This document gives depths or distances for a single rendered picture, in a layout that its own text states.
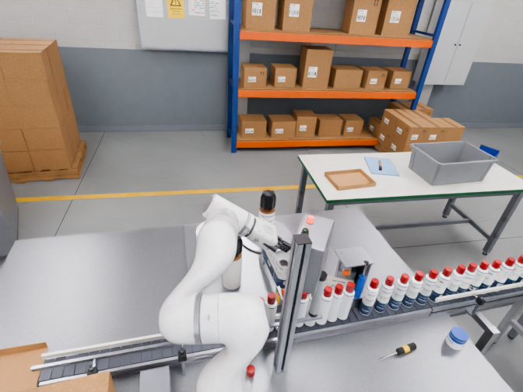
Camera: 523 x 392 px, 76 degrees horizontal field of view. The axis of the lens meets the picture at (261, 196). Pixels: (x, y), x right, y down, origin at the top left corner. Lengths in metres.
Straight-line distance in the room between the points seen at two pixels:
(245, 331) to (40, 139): 3.87
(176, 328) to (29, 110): 3.72
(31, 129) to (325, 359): 3.70
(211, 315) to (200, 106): 4.92
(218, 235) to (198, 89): 4.77
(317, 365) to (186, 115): 4.58
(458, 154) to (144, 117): 4.24
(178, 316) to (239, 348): 0.14
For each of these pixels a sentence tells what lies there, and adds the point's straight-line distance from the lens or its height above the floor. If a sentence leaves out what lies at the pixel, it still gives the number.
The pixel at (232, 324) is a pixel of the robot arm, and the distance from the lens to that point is 0.70.
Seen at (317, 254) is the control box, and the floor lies 1.46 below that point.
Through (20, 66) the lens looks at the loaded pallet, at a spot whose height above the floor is 1.27.
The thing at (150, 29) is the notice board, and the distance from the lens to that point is 5.15.
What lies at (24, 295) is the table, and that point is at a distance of 1.94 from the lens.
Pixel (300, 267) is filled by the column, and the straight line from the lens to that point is 1.05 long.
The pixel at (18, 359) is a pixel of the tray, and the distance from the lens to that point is 1.71.
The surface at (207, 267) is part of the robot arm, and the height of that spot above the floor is 1.63.
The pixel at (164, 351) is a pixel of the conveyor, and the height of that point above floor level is 0.88.
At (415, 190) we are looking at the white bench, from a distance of 2.95.
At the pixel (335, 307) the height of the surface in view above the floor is 0.98.
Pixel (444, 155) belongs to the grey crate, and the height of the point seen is 0.90.
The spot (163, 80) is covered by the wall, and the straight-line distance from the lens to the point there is 5.39.
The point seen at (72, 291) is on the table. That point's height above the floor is 0.83.
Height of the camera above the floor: 2.12
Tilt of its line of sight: 33 degrees down
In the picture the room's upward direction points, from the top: 5 degrees clockwise
